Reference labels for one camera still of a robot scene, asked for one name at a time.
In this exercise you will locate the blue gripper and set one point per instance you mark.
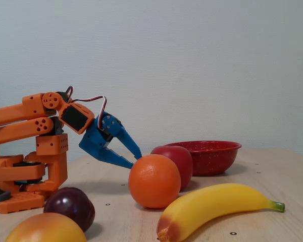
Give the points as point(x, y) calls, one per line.
point(93, 144)

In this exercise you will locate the dark purple plum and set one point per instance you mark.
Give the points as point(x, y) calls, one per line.
point(70, 206)

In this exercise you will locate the yellow orange peach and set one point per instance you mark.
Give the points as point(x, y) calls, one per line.
point(45, 229)

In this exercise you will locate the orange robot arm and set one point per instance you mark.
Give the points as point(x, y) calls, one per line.
point(15, 112)

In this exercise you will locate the red speckled bowl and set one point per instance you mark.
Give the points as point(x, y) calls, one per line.
point(212, 161)

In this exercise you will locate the orange fruit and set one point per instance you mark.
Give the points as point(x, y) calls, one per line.
point(154, 181)

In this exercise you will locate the red apple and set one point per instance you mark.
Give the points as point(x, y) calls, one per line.
point(183, 161)

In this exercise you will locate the yellow banana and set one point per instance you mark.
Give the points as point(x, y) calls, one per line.
point(212, 204)

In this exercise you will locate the dark grey table clamp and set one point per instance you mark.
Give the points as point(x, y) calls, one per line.
point(2, 196)

